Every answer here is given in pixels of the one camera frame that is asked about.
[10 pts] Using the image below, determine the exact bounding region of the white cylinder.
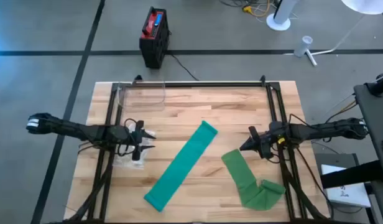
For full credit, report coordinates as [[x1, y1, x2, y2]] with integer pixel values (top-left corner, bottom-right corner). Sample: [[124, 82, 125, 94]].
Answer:
[[293, 35, 313, 58]]

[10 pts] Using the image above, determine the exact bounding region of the grey flat box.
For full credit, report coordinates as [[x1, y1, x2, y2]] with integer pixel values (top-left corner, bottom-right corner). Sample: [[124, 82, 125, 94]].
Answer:
[[314, 152, 360, 175]]

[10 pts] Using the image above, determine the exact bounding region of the dark grey side table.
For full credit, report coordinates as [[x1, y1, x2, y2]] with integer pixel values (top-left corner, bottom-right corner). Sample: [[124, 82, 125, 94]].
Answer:
[[353, 73, 383, 224]]

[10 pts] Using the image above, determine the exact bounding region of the black metal table frame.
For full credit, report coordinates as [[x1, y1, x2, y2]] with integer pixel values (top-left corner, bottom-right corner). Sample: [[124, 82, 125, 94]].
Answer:
[[54, 74, 335, 224]]

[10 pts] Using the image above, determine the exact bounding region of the white pedestal fan stand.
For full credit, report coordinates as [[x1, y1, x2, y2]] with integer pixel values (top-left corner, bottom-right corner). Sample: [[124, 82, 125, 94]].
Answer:
[[265, 0, 300, 31]]

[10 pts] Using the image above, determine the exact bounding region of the white floor lamp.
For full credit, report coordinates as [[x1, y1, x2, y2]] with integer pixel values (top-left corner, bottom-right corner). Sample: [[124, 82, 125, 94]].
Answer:
[[283, 0, 383, 68]]

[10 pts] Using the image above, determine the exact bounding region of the white box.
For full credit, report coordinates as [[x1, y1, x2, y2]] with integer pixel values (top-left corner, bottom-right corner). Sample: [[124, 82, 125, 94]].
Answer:
[[321, 164, 372, 208]]

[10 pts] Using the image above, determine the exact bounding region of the clear plastic bag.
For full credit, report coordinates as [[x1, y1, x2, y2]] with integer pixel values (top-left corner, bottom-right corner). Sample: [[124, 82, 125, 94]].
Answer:
[[112, 119, 157, 171]]

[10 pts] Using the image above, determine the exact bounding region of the teal green bandage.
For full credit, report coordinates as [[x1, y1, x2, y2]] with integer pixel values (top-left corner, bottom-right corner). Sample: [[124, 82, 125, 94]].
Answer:
[[144, 120, 219, 213]]

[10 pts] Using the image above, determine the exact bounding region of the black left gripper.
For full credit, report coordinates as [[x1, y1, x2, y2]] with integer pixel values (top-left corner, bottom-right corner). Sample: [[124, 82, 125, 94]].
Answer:
[[125, 120, 156, 161]]

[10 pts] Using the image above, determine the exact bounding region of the black floor cable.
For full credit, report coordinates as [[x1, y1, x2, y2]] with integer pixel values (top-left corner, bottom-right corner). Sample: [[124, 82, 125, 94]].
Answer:
[[168, 52, 200, 82]]

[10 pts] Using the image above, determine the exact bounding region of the yellow cable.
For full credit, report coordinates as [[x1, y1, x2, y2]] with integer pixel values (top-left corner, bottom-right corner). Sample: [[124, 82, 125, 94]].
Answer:
[[242, 0, 272, 18]]

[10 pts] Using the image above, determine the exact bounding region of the clear plastic container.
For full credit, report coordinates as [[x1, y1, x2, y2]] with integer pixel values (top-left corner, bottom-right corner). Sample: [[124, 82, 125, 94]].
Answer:
[[116, 81, 167, 113]]

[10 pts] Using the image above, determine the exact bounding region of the red and black battery box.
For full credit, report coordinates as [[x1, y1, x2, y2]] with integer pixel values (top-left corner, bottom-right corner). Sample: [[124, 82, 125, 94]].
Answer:
[[139, 6, 171, 69]]

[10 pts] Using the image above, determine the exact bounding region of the light green bandage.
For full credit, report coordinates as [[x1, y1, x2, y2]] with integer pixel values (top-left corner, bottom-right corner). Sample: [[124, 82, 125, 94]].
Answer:
[[221, 148, 287, 212]]

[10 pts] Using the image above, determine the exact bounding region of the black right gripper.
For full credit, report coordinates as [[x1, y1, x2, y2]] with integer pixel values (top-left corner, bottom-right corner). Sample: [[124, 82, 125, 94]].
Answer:
[[239, 121, 287, 160]]

